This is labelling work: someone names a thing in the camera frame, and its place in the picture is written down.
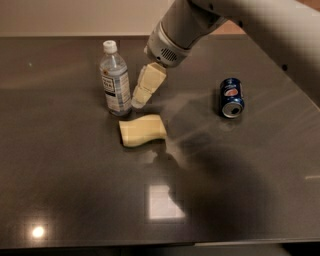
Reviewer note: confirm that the blue Pepsi can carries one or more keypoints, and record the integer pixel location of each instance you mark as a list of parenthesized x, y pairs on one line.
[(231, 98)]

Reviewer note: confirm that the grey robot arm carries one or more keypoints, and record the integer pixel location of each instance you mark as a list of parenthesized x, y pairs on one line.
[(286, 30)]

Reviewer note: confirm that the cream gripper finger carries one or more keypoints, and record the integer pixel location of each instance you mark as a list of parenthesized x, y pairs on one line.
[(149, 80)]

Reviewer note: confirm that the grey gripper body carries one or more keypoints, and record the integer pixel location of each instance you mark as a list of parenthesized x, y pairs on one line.
[(162, 47)]

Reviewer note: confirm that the yellow sponge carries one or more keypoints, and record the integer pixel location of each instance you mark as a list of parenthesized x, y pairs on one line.
[(142, 130)]

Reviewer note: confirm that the clear blue-label plastic bottle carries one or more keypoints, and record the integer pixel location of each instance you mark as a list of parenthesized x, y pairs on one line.
[(115, 80)]

